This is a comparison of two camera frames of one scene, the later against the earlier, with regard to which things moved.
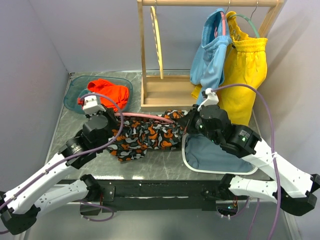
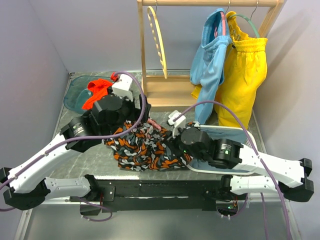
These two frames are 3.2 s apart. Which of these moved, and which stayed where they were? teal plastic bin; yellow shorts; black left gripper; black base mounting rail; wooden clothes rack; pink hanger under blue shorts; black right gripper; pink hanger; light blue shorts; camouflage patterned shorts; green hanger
Moved: black left gripper; camouflage patterned shorts; black right gripper; pink hanger
Stayed: pink hanger under blue shorts; black base mounting rail; green hanger; yellow shorts; wooden clothes rack; light blue shorts; teal plastic bin
